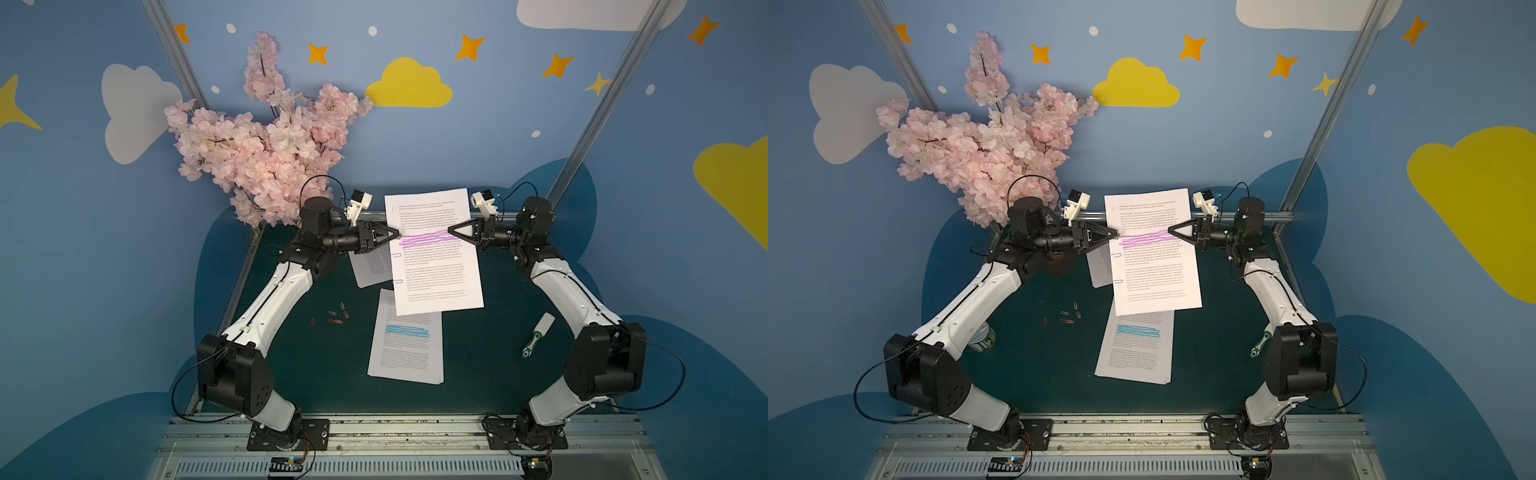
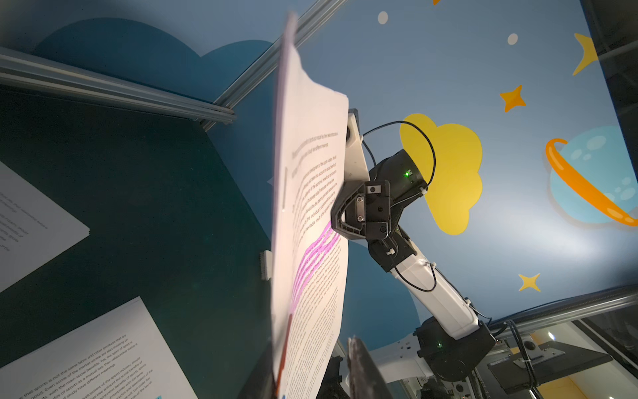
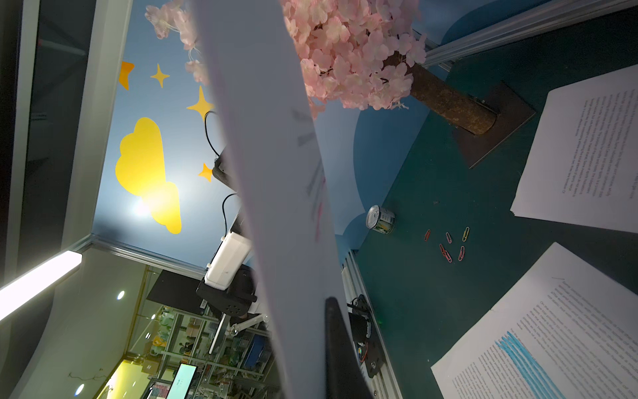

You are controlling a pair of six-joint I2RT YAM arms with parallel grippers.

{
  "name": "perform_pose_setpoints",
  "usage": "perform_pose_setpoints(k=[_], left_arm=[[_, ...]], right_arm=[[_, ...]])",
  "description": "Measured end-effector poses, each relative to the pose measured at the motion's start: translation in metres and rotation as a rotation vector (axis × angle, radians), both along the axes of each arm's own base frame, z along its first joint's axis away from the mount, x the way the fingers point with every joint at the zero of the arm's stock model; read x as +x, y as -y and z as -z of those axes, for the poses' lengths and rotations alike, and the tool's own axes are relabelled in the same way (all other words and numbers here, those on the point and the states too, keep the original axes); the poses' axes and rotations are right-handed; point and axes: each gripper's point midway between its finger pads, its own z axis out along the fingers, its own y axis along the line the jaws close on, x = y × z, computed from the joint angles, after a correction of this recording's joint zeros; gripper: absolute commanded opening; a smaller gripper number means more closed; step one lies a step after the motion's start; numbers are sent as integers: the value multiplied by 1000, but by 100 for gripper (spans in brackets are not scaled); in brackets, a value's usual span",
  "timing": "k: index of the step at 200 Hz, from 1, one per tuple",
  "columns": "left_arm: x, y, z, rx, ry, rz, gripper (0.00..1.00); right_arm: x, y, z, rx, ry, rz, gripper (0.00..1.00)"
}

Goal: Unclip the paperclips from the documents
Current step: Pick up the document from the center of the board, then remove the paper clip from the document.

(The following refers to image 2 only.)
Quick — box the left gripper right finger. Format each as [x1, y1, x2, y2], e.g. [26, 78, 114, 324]
[347, 337, 393, 399]

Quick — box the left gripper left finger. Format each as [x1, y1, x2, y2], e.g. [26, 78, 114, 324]
[237, 348, 274, 399]

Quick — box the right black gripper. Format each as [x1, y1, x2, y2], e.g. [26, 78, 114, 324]
[331, 181, 390, 240]

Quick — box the paperclip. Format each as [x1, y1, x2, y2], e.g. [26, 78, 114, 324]
[275, 314, 293, 390]

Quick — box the document with purple highlight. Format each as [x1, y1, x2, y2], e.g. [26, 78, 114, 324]
[271, 14, 349, 398]

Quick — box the document with blue highlight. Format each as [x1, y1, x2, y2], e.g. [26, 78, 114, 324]
[1, 298, 196, 398]

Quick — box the document with pink highlight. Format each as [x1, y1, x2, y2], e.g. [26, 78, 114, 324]
[1, 164, 90, 290]

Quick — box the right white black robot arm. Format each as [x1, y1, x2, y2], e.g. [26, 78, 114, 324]
[331, 151, 495, 382]

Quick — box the black monitor outside enclosure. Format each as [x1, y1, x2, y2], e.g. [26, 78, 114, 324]
[488, 341, 613, 394]

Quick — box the right aluminium frame post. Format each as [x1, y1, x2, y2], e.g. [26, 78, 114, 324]
[214, 0, 347, 110]

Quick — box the back aluminium frame bar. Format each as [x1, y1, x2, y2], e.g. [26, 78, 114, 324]
[1, 48, 236, 124]

